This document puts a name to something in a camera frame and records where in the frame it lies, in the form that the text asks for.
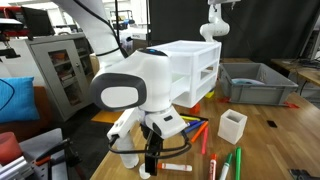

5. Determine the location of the yellow blue toy block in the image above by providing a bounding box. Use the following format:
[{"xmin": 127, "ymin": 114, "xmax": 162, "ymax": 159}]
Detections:
[{"xmin": 204, "ymin": 89, "xmax": 216, "ymax": 99}]

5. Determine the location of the aluminium extrusion profile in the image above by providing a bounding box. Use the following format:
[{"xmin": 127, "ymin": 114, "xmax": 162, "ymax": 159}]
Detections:
[{"xmin": 0, "ymin": 154, "xmax": 36, "ymax": 180}]

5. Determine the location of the red cup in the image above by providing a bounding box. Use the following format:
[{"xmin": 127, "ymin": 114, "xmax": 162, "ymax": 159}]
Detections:
[{"xmin": 0, "ymin": 131, "xmax": 23, "ymax": 166}]

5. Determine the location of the orange black bar clamp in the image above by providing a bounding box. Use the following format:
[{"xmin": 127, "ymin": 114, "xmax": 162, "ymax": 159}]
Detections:
[{"xmin": 33, "ymin": 138, "xmax": 84, "ymax": 180}]

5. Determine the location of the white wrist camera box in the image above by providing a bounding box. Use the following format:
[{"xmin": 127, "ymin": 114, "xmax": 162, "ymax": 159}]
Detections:
[{"xmin": 106, "ymin": 107, "xmax": 139, "ymax": 141}]

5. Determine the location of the small white round cap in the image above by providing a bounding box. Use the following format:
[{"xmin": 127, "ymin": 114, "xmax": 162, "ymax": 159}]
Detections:
[{"xmin": 138, "ymin": 163, "xmax": 152, "ymax": 180}]

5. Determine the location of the wooden side desk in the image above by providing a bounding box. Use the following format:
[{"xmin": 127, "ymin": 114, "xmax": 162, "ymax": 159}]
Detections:
[{"xmin": 270, "ymin": 58, "xmax": 320, "ymax": 88}]

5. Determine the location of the white marker with orange cap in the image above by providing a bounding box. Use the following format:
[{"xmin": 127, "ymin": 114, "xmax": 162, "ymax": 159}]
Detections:
[{"xmin": 157, "ymin": 162, "xmax": 193, "ymax": 173}]

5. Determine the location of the all orange marker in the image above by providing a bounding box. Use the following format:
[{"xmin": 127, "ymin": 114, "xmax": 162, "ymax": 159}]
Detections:
[{"xmin": 190, "ymin": 120, "xmax": 210, "ymax": 144}]

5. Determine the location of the white plastic drawer unit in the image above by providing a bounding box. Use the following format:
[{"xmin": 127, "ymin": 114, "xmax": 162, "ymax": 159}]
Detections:
[{"xmin": 148, "ymin": 39, "xmax": 223, "ymax": 109}]

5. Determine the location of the white square pen box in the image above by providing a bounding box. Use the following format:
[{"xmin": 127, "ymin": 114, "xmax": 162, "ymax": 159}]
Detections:
[{"xmin": 217, "ymin": 108, "xmax": 249, "ymax": 146}]

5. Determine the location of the orange floor sheet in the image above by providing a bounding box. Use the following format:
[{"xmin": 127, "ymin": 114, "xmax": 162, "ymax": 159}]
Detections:
[{"xmin": 90, "ymin": 109, "xmax": 123, "ymax": 125}]

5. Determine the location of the pink marker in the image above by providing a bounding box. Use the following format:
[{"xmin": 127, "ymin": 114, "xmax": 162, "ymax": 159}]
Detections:
[{"xmin": 201, "ymin": 125, "xmax": 210, "ymax": 156}]

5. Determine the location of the yellow marker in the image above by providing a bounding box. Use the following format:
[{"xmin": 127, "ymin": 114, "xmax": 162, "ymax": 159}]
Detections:
[{"xmin": 179, "ymin": 114, "xmax": 202, "ymax": 122}]

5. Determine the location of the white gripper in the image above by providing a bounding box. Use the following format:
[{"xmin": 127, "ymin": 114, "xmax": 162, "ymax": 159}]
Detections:
[{"xmin": 143, "ymin": 108, "xmax": 188, "ymax": 177}]

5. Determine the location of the grey metal cabinet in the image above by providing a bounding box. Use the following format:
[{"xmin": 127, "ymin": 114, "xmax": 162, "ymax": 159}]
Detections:
[{"xmin": 9, "ymin": 32, "xmax": 98, "ymax": 123}]

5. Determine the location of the black monitor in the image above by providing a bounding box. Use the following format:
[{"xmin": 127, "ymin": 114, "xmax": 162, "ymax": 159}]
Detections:
[{"xmin": 21, "ymin": 6, "xmax": 56, "ymax": 38}]

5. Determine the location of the all green marker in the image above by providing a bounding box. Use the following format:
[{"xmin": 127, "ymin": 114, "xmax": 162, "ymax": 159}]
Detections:
[{"xmin": 234, "ymin": 146, "xmax": 242, "ymax": 180}]

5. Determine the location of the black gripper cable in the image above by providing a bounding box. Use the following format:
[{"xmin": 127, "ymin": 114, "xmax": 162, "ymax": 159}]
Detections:
[{"xmin": 107, "ymin": 129, "xmax": 193, "ymax": 160}]

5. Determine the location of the blue disc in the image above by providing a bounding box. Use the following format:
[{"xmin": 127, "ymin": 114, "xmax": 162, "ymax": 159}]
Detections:
[{"xmin": 231, "ymin": 77, "xmax": 266, "ymax": 86}]

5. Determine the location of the grey plastic bin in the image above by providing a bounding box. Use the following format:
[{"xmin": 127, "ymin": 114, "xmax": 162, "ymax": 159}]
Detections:
[{"xmin": 218, "ymin": 62, "xmax": 299, "ymax": 107}]

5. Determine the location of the blue marker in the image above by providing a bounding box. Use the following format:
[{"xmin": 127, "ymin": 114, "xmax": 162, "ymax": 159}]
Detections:
[{"xmin": 184, "ymin": 119, "xmax": 206, "ymax": 134}]

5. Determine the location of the red white marker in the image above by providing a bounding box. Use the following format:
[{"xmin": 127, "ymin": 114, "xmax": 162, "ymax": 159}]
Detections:
[{"xmin": 208, "ymin": 153, "xmax": 218, "ymax": 180}]

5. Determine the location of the brown couch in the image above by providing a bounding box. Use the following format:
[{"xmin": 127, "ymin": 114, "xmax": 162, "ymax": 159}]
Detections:
[{"xmin": 0, "ymin": 85, "xmax": 54, "ymax": 143}]

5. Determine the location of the green white marker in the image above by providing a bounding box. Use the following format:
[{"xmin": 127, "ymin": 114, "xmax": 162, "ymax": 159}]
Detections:
[{"xmin": 218, "ymin": 152, "xmax": 234, "ymax": 180}]

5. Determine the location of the orange toy block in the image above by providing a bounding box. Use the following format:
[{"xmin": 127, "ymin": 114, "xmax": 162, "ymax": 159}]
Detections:
[{"xmin": 189, "ymin": 102, "xmax": 202, "ymax": 115}]

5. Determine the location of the blue cushion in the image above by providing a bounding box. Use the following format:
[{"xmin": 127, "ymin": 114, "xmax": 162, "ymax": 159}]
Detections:
[{"xmin": 0, "ymin": 76, "xmax": 40, "ymax": 124}]

